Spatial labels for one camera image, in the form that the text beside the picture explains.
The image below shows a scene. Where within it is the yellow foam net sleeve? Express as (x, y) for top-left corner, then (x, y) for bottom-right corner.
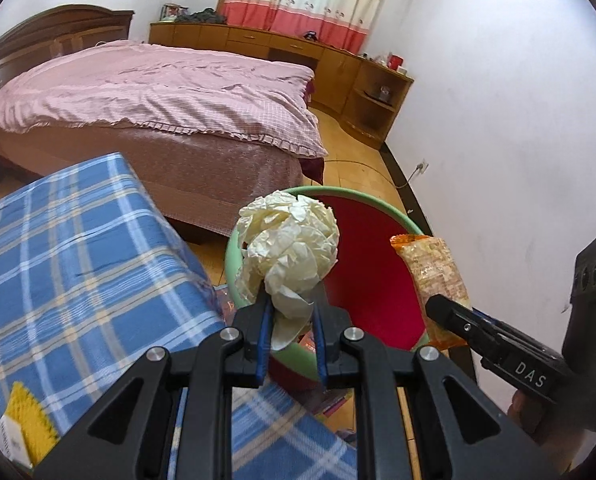
(5, 382), (60, 466)

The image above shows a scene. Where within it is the white green medicine box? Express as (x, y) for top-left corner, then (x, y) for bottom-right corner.
(0, 415), (33, 469)

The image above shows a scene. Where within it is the orange snack packet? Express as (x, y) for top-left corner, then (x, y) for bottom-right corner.
(390, 234), (472, 351)

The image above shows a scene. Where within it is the cream paper ball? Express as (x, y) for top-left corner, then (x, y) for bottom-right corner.
(235, 191), (340, 351)

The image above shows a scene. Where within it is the person's right hand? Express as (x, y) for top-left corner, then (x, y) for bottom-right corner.
(507, 390), (584, 474)

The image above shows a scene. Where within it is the blue plaid blanket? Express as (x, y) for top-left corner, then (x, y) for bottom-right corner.
(0, 154), (224, 434)

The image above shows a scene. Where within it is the red bin with green rim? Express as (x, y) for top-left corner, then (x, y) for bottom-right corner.
(225, 186), (425, 382)

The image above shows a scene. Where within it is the long wooden cabinet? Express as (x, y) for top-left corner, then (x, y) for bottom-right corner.
(147, 20), (415, 150)

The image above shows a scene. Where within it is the pink bedspread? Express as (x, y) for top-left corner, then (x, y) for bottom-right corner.
(0, 40), (327, 159)

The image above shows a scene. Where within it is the red box on shelf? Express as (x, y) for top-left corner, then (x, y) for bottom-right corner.
(387, 54), (403, 70)

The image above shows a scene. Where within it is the dark wooden headboard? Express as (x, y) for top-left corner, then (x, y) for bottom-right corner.
(0, 4), (134, 88)

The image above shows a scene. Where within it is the dark clothes pile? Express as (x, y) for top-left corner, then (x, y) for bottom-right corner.
(174, 8), (226, 25)

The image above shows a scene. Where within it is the small photo frame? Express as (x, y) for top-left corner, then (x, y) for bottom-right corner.
(159, 3), (188, 22)

